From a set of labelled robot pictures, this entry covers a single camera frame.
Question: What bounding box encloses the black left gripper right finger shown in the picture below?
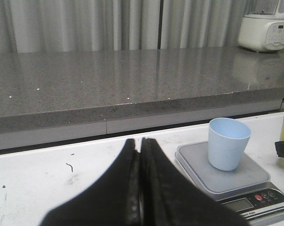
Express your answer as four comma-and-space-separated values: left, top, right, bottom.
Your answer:
140, 138, 248, 226

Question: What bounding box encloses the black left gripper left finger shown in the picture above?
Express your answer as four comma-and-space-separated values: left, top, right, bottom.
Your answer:
41, 139, 140, 226

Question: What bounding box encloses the light blue plastic cup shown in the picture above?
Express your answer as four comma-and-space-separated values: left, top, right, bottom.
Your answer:
208, 118, 251, 171

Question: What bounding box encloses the silver digital kitchen scale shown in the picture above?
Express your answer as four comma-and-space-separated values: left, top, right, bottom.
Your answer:
175, 142, 284, 226

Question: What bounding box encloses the grey stone counter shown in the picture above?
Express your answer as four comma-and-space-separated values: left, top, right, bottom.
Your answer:
0, 47, 284, 150

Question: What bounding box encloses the white blender appliance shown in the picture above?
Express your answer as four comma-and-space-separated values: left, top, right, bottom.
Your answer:
238, 0, 284, 52

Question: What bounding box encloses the grey curtain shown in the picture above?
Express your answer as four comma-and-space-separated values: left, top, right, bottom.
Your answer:
0, 0, 246, 53

